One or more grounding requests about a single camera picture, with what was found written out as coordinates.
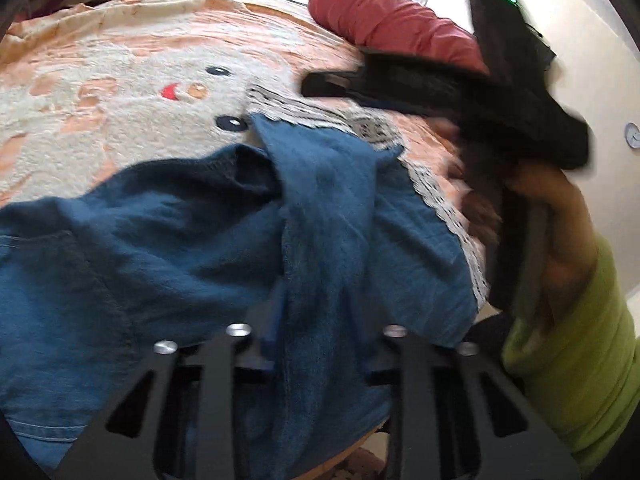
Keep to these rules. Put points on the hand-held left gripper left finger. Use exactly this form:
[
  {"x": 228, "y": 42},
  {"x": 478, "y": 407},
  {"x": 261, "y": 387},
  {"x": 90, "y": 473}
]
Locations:
[{"x": 220, "y": 360}]

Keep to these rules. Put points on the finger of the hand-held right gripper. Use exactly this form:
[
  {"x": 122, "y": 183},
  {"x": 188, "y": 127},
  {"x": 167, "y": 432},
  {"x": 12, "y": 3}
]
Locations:
[{"x": 330, "y": 85}]

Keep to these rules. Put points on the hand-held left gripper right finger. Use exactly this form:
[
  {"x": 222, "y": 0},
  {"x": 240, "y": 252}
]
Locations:
[{"x": 415, "y": 365}]

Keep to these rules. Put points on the blue denim pants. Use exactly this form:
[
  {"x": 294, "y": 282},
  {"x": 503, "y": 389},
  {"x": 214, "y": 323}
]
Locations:
[{"x": 175, "y": 240}]

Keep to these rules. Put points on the person's right forearm green sleeve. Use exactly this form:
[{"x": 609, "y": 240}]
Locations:
[{"x": 585, "y": 350}]

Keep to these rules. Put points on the person's right hand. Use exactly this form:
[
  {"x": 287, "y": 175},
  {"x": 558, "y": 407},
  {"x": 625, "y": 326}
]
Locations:
[{"x": 555, "y": 220}]

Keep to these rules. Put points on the red bolster pillow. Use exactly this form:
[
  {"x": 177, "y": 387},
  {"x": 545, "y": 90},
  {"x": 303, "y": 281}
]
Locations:
[{"x": 390, "y": 20}]

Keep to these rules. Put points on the orange white printed blanket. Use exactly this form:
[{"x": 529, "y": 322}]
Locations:
[{"x": 150, "y": 60}]

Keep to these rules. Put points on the round wall fitting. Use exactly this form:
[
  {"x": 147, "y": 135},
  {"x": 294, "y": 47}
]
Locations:
[{"x": 633, "y": 136}]

